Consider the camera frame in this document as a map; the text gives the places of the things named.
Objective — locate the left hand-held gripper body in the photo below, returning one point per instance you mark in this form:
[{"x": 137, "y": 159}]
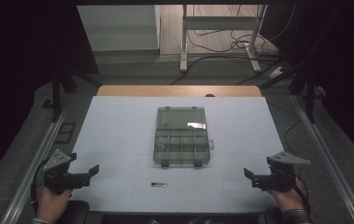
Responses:
[{"x": 56, "y": 174}]

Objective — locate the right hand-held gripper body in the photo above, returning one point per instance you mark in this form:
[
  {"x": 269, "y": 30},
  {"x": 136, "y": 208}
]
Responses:
[{"x": 280, "y": 177}]

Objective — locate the person's right hand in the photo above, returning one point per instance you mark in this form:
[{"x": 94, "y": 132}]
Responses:
[{"x": 286, "y": 197}]

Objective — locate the person's left hand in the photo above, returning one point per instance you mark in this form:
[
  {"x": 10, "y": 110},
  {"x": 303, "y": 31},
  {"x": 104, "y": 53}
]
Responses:
[{"x": 51, "y": 205}]

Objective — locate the black armrest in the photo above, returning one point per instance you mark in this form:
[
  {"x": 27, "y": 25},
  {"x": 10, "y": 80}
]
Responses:
[
  {"x": 75, "y": 211},
  {"x": 272, "y": 216}
]

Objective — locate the white table mat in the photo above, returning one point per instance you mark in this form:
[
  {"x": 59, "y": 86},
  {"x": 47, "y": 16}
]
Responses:
[{"x": 118, "y": 140}]

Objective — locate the black floor pads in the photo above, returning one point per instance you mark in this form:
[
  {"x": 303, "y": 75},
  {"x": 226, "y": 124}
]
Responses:
[{"x": 65, "y": 133}]

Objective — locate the small dark metal piece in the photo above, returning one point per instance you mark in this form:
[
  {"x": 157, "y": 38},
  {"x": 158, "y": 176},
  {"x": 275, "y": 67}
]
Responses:
[{"x": 159, "y": 184}]

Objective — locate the clear plastic compartment box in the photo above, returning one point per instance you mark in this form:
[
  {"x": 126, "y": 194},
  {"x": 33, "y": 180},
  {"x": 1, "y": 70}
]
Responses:
[{"x": 181, "y": 137}]

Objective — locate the black metal stand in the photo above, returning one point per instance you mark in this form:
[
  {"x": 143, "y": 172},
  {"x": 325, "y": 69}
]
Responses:
[
  {"x": 310, "y": 96},
  {"x": 56, "y": 93}
]

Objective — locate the white power strip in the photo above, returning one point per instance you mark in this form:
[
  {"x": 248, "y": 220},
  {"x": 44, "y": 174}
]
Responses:
[{"x": 276, "y": 72}]

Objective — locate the wooden table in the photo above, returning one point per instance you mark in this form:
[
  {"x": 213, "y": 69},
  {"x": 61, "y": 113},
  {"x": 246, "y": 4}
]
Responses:
[{"x": 165, "y": 90}]

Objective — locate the white cabinet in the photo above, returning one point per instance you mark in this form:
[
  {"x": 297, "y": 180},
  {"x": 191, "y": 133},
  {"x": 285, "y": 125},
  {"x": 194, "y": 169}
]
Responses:
[{"x": 118, "y": 28}]

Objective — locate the aluminium rail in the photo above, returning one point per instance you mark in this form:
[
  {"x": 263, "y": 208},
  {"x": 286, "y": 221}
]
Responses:
[
  {"x": 327, "y": 155},
  {"x": 34, "y": 165}
]

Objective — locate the white metal desk frame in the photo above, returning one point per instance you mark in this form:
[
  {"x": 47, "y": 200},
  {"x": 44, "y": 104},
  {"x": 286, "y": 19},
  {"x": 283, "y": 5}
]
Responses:
[{"x": 219, "y": 22}]

